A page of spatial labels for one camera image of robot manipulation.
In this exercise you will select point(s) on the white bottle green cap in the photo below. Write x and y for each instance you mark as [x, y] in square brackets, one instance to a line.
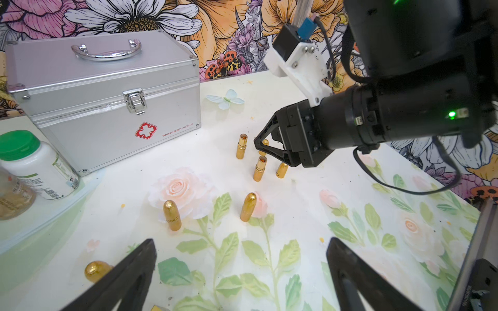
[37, 165]

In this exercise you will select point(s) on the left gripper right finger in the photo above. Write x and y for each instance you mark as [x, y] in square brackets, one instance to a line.
[354, 280]

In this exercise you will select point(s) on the gold lipstick cap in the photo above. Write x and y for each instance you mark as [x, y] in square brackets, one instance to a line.
[282, 170]

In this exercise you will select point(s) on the clear jar brown contents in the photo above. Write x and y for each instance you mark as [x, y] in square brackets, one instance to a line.
[16, 197]

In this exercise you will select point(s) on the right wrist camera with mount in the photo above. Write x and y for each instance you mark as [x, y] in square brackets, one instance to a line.
[294, 55]

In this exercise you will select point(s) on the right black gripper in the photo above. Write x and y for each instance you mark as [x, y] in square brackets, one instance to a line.
[294, 129]

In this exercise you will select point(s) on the silver aluminium first aid case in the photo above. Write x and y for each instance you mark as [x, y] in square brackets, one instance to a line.
[101, 99]

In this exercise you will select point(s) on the square black gold lipstick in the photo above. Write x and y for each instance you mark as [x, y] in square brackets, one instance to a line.
[158, 308]

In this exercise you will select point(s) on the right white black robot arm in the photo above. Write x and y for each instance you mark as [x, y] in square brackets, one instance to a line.
[408, 70]

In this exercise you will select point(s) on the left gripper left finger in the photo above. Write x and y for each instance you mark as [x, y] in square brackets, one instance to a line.
[126, 285]

